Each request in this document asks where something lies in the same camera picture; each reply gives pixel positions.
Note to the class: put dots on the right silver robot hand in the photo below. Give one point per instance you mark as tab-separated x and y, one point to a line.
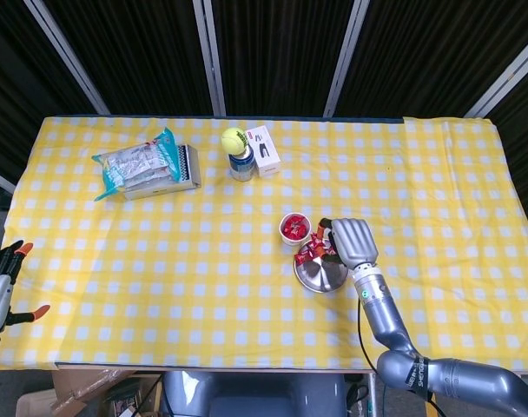
355	241

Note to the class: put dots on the silver cardboard box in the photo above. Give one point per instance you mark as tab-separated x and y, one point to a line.
160	191

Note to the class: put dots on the dark framed items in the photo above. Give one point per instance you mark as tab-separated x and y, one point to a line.
129	399

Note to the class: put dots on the yellow white checked tablecloth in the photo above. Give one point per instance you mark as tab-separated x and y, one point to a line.
160	260

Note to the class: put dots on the white paper cup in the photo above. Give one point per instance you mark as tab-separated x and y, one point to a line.
290	242

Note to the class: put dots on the tan cardboard box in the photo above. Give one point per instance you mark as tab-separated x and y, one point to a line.
34	404

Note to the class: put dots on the teal silver snack bag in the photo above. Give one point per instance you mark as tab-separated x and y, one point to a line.
138	165

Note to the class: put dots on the blue drink can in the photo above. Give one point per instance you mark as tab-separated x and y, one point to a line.
241	167

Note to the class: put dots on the small white carton box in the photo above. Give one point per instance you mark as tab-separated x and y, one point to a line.
268	160

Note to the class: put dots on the yellow tennis ball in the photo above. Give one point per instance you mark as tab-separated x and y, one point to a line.
234	140

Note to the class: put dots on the small metal bowl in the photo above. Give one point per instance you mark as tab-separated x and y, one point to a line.
320	276

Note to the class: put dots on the metal stand leg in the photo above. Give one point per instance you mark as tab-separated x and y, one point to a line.
372	399

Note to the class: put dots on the grey robot torso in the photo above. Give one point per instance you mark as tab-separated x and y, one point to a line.
255	399

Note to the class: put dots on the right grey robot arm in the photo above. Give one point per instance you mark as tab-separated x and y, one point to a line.
385	321

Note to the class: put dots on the brown cardboard sheet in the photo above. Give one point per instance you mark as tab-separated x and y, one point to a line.
81	386

